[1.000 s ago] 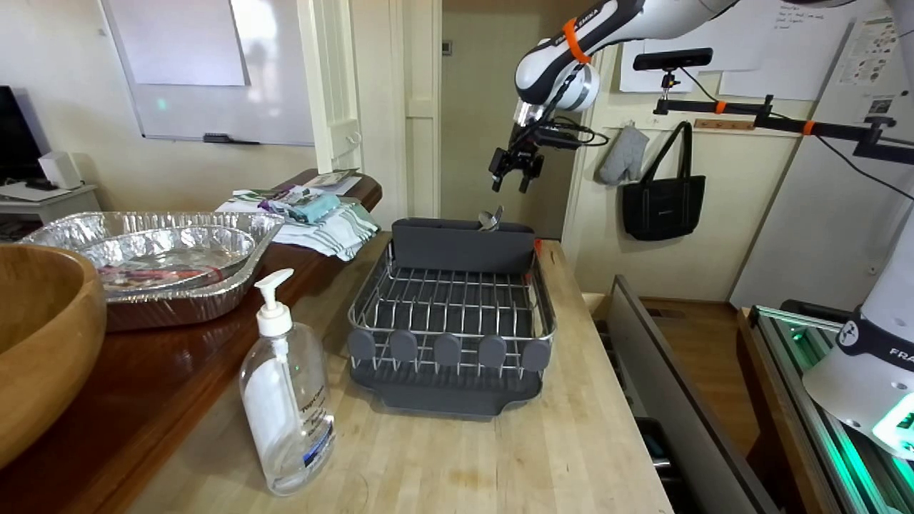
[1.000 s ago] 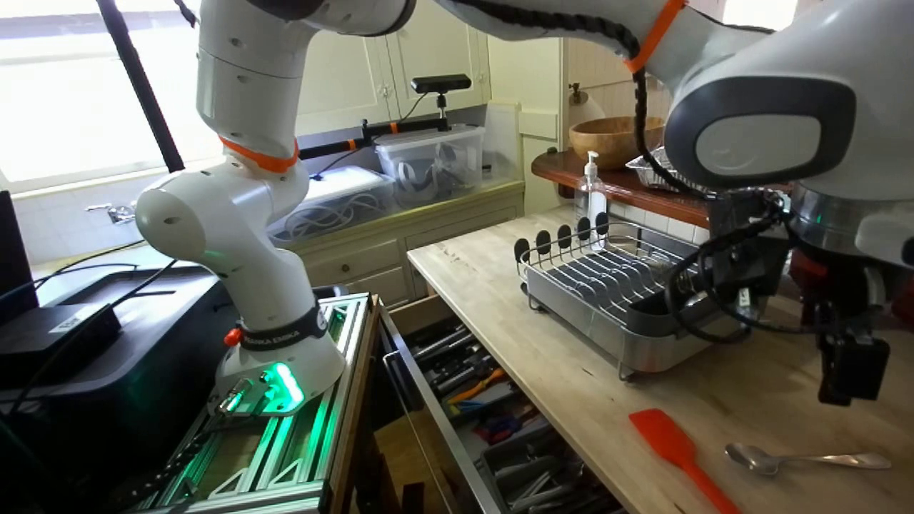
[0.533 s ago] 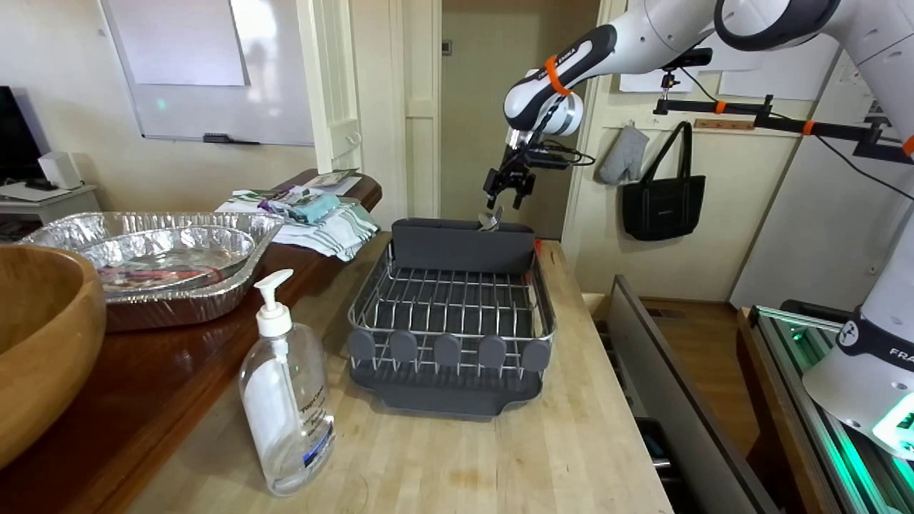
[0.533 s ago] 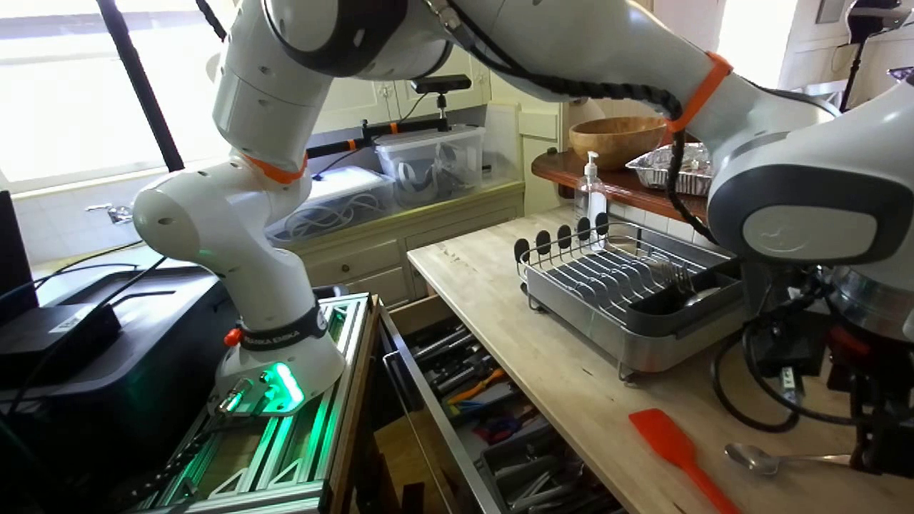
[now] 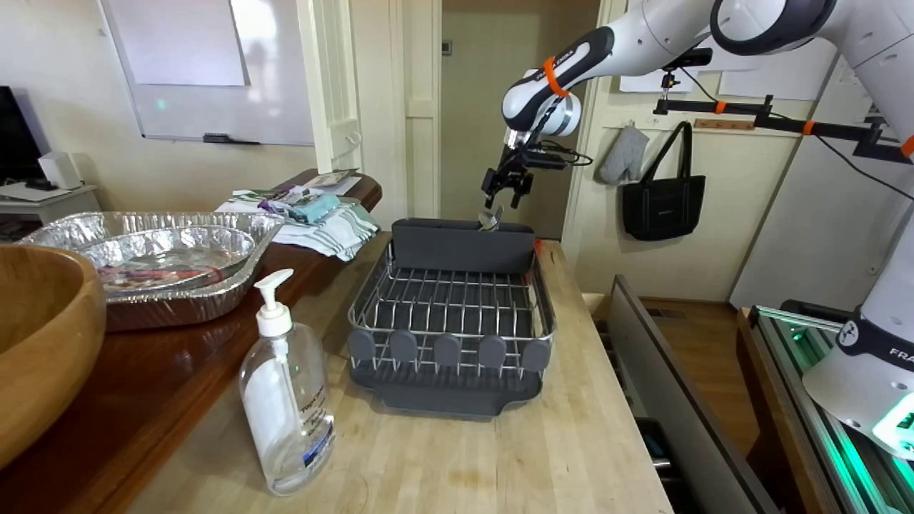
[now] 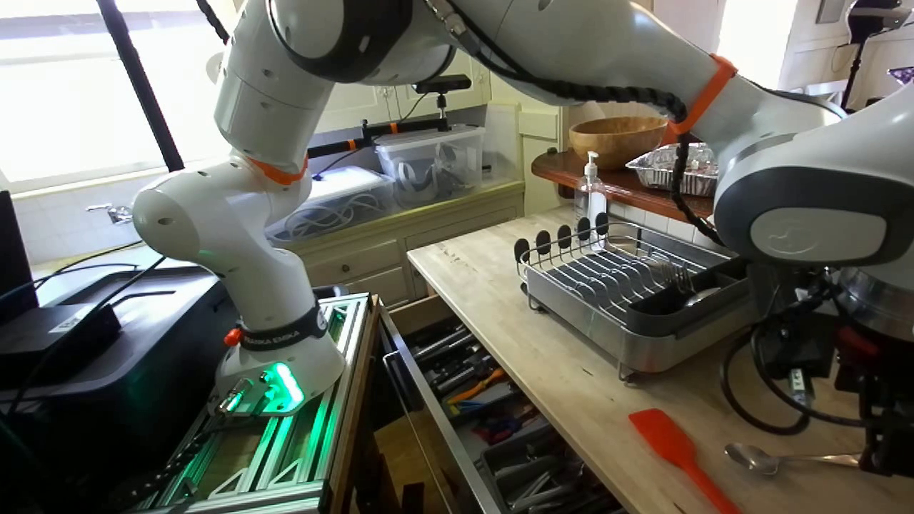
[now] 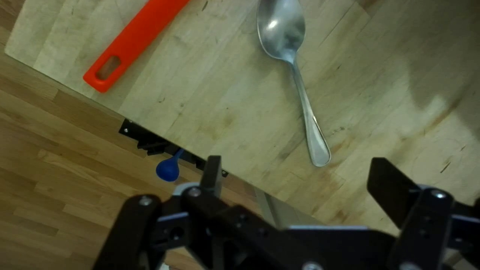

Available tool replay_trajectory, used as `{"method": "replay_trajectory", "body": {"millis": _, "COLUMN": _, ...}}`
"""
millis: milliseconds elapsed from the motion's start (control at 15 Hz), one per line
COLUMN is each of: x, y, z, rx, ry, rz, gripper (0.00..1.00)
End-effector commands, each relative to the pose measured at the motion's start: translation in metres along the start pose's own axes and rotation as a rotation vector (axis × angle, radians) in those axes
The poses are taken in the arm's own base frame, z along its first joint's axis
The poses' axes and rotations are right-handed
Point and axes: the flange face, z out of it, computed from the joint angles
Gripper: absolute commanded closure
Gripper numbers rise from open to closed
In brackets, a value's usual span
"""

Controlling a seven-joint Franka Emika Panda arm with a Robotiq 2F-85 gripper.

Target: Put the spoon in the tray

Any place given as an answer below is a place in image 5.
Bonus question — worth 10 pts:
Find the grey dish rack tray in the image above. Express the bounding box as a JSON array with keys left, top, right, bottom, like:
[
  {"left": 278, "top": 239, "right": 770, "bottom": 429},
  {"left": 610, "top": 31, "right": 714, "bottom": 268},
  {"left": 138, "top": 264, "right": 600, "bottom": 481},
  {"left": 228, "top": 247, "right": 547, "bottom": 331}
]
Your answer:
[{"left": 344, "top": 217, "right": 558, "bottom": 424}]

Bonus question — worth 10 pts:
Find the clear pump soap bottle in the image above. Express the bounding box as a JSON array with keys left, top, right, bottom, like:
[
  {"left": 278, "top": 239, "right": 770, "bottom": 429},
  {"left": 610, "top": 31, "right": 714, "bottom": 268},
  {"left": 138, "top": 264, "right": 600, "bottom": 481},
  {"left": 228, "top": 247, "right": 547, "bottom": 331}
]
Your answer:
[{"left": 238, "top": 267, "right": 337, "bottom": 496}]

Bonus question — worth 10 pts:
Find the black bar with orange clamps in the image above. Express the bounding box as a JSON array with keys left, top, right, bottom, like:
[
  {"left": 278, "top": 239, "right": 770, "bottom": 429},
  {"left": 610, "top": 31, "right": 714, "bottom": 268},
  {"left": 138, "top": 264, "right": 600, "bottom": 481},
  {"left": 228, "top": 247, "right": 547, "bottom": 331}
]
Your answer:
[{"left": 652, "top": 94, "right": 914, "bottom": 167}]

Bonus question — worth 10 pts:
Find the green striped dish towel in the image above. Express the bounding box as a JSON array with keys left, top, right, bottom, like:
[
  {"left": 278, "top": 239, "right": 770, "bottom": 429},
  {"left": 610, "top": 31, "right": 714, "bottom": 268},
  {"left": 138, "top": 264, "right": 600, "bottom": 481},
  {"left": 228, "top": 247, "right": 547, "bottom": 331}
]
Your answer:
[{"left": 215, "top": 184, "right": 382, "bottom": 267}]

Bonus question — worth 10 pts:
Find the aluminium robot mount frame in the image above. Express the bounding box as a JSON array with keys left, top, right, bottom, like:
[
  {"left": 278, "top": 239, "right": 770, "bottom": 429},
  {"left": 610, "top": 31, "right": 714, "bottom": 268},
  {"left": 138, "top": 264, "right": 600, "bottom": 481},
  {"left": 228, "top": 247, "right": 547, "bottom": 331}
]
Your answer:
[{"left": 745, "top": 304, "right": 914, "bottom": 514}]

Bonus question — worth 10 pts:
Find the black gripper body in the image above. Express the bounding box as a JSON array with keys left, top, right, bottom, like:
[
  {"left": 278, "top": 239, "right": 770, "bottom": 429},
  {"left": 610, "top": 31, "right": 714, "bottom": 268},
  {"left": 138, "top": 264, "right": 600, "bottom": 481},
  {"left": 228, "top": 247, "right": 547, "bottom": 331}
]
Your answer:
[{"left": 481, "top": 141, "right": 551, "bottom": 194}]

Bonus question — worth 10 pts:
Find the black tote bag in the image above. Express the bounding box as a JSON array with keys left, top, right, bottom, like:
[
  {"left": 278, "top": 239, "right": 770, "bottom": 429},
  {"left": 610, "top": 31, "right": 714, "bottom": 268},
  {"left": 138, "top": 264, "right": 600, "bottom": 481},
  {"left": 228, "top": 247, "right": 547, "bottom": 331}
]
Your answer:
[{"left": 620, "top": 120, "right": 708, "bottom": 244}]

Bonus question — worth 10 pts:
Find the open kitchen drawer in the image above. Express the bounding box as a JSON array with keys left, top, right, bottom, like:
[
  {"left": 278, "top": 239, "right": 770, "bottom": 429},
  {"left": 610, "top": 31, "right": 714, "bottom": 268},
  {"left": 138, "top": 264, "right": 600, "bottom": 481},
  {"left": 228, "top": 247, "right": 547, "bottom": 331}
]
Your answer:
[{"left": 595, "top": 274, "right": 784, "bottom": 514}]

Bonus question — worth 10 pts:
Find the grey oven mitt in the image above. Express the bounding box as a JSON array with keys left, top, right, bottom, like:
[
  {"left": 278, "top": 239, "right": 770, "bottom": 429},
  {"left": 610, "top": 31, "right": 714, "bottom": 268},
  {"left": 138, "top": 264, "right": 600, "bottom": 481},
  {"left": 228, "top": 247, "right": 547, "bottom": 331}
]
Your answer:
[{"left": 595, "top": 122, "right": 652, "bottom": 188}]

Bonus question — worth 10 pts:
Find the black camera on stand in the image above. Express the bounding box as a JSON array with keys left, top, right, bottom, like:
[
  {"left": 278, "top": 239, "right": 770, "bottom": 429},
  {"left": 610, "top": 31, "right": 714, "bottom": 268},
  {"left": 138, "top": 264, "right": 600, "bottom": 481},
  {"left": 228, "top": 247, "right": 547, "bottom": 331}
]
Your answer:
[{"left": 661, "top": 47, "right": 714, "bottom": 94}]

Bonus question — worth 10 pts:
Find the black monitor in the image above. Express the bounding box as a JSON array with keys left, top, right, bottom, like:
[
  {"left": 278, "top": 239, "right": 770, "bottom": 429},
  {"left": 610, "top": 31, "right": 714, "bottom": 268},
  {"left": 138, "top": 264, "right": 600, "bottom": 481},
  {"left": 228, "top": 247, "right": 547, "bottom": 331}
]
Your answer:
[{"left": 0, "top": 82, "right": 53, "bottom": 188}]

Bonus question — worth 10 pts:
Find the aluminium foil tray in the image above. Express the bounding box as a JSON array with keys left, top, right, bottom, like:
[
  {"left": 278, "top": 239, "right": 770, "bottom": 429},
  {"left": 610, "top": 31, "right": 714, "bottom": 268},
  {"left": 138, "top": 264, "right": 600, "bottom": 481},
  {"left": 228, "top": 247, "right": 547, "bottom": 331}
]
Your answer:
[{"left": 17, "top": 209, "right": 290, "bottom": 331}]

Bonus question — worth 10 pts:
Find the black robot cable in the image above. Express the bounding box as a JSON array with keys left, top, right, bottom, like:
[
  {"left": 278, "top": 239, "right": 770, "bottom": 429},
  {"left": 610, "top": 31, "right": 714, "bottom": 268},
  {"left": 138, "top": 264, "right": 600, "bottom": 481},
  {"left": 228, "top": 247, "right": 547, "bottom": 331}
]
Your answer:
[{"left": 537, "top": 141, "right": 597, "bottom": 171}]

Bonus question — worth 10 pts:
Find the dark wooden side table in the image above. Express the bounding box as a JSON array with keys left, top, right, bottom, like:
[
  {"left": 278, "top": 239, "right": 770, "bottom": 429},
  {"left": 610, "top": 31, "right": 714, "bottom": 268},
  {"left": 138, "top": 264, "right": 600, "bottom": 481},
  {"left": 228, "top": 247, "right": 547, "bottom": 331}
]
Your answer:
[{"left": 0, "top": 170, "right": 387, "bottom": 514}]

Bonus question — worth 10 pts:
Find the white leaning board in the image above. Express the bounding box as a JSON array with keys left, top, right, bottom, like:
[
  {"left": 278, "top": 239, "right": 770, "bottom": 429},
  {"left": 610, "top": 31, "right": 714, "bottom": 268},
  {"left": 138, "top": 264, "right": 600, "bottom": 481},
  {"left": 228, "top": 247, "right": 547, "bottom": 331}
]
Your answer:
[{"left": 727, "top": 55, "right": 914, "bottom": 312}]

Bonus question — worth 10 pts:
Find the wooden bowl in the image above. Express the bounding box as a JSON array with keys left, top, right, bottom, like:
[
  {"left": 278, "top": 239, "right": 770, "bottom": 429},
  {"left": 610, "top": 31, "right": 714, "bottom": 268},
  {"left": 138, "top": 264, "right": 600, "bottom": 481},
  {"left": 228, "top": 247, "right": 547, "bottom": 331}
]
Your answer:
[{"left": 0, "top": 239, "right": 110, "bottom": 472}]

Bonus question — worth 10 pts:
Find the blue folded cloth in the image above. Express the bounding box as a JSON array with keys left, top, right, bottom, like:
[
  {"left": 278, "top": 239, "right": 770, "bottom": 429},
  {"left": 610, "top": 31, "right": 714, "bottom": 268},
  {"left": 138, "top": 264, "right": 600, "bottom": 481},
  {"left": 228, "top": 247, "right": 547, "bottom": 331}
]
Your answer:
[{"left": 284, "top": 192, "right": 344, "bottom": 225}]

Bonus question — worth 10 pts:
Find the white wall whiteboard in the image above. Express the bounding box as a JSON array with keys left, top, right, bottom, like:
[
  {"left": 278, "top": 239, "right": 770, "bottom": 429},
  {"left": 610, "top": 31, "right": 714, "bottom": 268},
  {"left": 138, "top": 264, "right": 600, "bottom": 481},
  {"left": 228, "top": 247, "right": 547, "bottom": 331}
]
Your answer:
[{"left": 97, "top": 0, "right": 318, "bottom": 148}]

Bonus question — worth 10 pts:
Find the black whiteboard marker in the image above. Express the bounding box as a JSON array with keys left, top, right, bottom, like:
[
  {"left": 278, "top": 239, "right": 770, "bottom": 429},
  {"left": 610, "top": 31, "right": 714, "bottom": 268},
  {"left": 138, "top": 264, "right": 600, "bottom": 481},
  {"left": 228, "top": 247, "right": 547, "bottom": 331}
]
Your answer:
[{"left": 201, "top": 132, "right": 267, "bottom": 148}]

